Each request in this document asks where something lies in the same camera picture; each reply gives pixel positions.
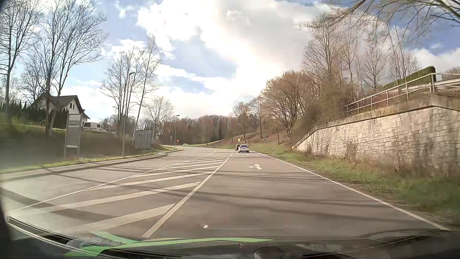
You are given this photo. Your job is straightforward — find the wood of bare trees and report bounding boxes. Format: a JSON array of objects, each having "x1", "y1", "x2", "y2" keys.
[{"x1": 158, "y1": 114, "x2": 245, "y2": 145}]

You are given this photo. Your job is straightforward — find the grey asphalt road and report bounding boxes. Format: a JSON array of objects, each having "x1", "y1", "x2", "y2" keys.
[{"x1": 0, "y1": 147, "x2": 450, "y2": 241}]

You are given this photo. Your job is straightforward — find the grey metal cabinet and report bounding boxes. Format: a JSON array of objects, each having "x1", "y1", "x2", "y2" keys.
[{"x1": 134, "y1": 129, "x2": 153, "y2": 150}]

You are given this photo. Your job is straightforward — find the road markings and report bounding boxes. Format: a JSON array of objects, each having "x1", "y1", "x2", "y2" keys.
[{"x1": 7, "y1": 149, "x2": 450, "y2": 239}]

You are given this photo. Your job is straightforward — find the row of bare trees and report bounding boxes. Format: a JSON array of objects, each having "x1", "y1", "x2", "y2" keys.
[
  {"x1": 0, "y1": 0, "x2": 173, "y2": 144},
  {"x1": 230, "y1": 0, "x2": 460, "y2": 144}
]

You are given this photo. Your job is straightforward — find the car's own bonnet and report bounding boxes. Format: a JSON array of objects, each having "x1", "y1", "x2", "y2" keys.
[{"x1": 4, "y1": 214, "x2": 460, "y2": 259}]

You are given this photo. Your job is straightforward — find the white camper van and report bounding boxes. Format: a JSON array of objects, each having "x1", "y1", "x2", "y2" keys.
[{"x1": 83, "y1": 122, "x2": 107, "y2": 133}]

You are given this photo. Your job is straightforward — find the grass verge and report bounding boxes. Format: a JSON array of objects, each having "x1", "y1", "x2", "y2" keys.
[{"x1": 248, "y1": 141, "x2": 460, "y2": 227}]

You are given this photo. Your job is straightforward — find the grey information board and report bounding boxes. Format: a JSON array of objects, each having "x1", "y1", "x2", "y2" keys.
[{"x1": 63, "y1": 113, "x2": 83, "y2": 161}]

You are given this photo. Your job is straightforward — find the metal railing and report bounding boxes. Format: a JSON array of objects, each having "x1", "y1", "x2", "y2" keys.
[{"x1": 316, "y1": 73, "x2": 460, "y2": 123}]

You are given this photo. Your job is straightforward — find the grey pavement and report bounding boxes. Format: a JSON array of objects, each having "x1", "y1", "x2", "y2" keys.
[{"x1": 0, "y1": 147, "x2": 184, "y2": 181}]

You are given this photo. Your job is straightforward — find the white house with dark roof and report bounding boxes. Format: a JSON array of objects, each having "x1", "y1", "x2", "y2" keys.
[{"x1": 32, "y1": 93, "x2": 90, "y2": 127}]

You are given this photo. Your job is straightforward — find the trimmed green hedge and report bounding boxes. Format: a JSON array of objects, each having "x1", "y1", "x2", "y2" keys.
[{"x1": 380, "y1": 65, "x2": 437, "y2": 91}]

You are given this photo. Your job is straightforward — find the grassy bank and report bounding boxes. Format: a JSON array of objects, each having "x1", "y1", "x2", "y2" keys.
[{"x1": 0, "y1": 122, "x2": 162, "y2": 172}]

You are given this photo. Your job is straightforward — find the dark evergreen hedge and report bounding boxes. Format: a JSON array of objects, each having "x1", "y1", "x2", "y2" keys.
[{"x1": 0, "y1": 100, "x2": 69, "y2": 129}]

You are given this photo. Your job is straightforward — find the lamp post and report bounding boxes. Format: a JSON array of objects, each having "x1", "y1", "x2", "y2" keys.
[
  {"x1": 121, "y1": 71, "x2": 136, "y2": 157},
  {"x1": 173, "y1": 114, "x2": 180, "y2": 149}
]

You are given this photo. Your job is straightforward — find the stone retaining wall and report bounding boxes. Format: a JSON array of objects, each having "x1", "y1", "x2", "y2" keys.
[{"x1": 292, "y1": 94, "x2": 460, "y2": 173}]

